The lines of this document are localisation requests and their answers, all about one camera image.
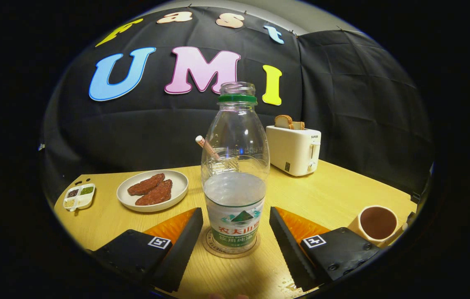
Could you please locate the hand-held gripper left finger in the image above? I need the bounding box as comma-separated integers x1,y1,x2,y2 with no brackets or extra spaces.
90,207,204,293

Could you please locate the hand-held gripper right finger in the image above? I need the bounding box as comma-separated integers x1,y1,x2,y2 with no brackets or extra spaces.
269,206,381,292

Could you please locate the round cork coaster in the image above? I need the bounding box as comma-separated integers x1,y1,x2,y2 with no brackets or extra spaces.
202,226,261,259

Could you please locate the clear plastic juice bottle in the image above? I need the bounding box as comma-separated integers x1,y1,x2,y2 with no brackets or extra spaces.
201,82,270,254

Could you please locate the beige cup with wooden handle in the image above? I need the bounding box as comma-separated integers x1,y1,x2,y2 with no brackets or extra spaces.
348,205,409,248

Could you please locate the wooden table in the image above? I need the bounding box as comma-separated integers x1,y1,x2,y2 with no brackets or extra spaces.
54,160,418,299

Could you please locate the brown meat piece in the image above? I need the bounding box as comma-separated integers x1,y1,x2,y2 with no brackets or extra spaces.
135,179,173,206
127,173,165,196

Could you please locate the white round plate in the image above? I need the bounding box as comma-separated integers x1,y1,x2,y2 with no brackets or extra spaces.
117,169,189,213

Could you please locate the white toaster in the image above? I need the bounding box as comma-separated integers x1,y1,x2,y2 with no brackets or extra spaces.
266,125,322,177

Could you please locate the rolled wafer stick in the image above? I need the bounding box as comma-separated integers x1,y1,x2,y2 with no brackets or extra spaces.
195,135,221,160

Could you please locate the white divided seasoning dish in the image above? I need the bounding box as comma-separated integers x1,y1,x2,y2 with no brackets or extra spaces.
63,183,96,212

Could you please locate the black backdrop cloth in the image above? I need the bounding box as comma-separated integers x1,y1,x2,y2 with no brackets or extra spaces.
40,6,434,204

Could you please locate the metal wire holder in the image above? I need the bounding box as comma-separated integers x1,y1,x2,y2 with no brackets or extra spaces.
208,147,240,173

